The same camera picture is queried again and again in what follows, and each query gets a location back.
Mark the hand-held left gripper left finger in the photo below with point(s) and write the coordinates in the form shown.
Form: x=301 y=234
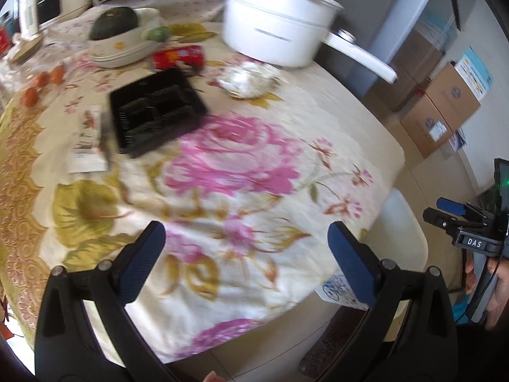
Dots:
x=143 y=258

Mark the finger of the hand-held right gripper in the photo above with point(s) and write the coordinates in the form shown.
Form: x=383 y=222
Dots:
x=435 y=215
x=451 y=205

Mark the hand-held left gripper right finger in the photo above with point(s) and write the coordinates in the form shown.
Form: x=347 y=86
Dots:
x=350 y=262

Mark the person's right hand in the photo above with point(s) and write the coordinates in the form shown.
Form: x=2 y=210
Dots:
x=501 y=294

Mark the person's left hand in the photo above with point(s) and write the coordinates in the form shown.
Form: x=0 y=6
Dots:
x=212 y=377

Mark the white printed plastic bag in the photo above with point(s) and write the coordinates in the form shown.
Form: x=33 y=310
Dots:
x=334 y=292

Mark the white chair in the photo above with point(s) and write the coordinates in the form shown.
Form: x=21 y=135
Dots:
x=401 y=227

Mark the cardboard box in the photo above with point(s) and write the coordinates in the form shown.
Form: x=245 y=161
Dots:
x=421 y=127
x=421 y=51
x=453 y=95

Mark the large floral tablecloth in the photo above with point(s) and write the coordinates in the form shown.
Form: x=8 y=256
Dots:
x=238 y=246

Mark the small white printed sachet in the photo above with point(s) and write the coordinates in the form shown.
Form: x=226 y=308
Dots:
x=85 y=155

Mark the blue white poster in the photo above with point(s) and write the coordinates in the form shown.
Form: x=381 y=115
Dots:
x=473 y=71

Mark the black plastic tray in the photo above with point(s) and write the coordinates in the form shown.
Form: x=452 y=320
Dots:
x=159 y=111

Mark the cherry tomato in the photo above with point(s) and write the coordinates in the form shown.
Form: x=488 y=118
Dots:
x=42 y=80
x=58 y=74
x=30 y=96

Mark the white plate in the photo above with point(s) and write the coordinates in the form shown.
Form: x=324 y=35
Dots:
x=119 y=61

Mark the red snack packet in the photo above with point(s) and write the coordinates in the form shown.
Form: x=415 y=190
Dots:
x=179 y=55

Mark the crumpled foil wrapper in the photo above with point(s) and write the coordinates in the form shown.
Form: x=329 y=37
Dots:
x=246 y=79

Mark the green fruit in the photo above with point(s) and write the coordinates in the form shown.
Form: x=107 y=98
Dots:
x=157 y=34

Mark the dark green squash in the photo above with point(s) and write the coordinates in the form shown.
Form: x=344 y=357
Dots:
x=113 y=24

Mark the white electric cooking pot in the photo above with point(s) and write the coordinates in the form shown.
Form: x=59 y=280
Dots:
x=278 y=20

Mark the red tin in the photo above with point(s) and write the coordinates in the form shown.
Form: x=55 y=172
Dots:
x=3 y=39

